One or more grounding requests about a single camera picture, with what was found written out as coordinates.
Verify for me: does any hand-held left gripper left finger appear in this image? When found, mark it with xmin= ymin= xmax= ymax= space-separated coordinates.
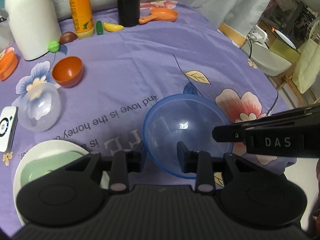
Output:
xmin=64 ymin=140 xmax=147 ymax=193

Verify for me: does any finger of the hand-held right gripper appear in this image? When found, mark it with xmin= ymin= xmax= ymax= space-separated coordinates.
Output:
xmin=212 ymin=104 xmax=320 ymax=143

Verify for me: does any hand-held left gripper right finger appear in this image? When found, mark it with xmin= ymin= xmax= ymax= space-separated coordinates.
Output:
xmin=176 ymin=141 xmax=253 ymax=193

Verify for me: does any blue translucent bowl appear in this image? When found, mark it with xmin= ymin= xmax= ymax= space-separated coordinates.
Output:
xmin=143 ymin=93 xmax=234 ymax=180

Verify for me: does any green square plate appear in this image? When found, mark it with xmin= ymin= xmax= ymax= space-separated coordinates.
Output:
xmin=20 ymin=150 xmax=87 ymax=191

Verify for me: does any white oval plate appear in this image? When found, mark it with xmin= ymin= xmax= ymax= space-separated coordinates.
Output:
xmin=13 ymin=140 xmax=111 ymax=227

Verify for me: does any pale yellow paper bag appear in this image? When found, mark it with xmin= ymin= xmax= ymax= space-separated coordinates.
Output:
xmin=292 ymin=38 xmax=320 ymax=94

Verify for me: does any white plastic tub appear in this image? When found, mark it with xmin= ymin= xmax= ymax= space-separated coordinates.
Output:
xmin=241 ymin=37 xmax=293 ymax=77

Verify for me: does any purple floral tablecloth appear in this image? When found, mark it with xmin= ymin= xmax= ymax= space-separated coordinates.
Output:
xmin=0 ymin=0 xmax=288 ymax=230

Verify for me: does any gold cardboard box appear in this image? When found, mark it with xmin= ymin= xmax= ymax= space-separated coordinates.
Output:
xmin=259 ymin=19 xmax=301 ymax=56

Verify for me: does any white power strip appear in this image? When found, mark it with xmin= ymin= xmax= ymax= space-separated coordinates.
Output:
xmin=249 ymin=27 xmax=270 ymax=43

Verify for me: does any clear plastic bowl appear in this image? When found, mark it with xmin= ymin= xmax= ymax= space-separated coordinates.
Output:
xmin=17 ymin=83 xmax=62 ymax=132

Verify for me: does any red-brown bowl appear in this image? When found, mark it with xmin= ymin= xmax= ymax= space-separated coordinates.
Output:
xmin=52 ymin=56 xmax=84 ymax=88

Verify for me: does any yellow toy banana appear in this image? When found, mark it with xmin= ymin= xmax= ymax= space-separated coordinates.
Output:
xmin=103 ymin=22 xmax=125 ymax=33

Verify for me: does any teal and white star curtain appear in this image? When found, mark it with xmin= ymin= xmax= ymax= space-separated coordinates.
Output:
xmin=50 ymin=0 xmax=278 ymax=29

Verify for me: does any orange toy pan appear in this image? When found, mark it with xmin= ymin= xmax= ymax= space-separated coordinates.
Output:
xmin=138 ymin=7 xmax=179 ymax=25

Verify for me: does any white rounded electronic device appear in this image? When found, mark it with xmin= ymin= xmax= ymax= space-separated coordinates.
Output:
xmin=0 ymin=106 xmax=19 ymax=153

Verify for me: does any brown round toy fruit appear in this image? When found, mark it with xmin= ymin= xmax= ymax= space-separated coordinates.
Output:
xmin=59 ymin=31 xmax=78 ymax=45

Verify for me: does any green toy fruit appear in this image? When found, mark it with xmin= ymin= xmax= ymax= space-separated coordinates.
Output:
xmin=48 ymin=40 xmax=61 ymax=53

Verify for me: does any black tall bottle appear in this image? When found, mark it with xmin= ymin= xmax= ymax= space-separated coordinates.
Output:
xmin=117 ymin=0 xmax=141 ymax=28

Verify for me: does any orange detergent bottle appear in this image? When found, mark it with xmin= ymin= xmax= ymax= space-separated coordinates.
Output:
xmin=66 ymin=0 xmax=96 ymax=39

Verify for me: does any orange toy pot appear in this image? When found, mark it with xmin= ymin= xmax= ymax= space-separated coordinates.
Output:
xmin=0 ymin=51 xmax=19 ymax=81

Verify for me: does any white thermos jug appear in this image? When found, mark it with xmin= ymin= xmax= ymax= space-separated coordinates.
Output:
xmin=4 ymin=0 xmax=63 ymax=61

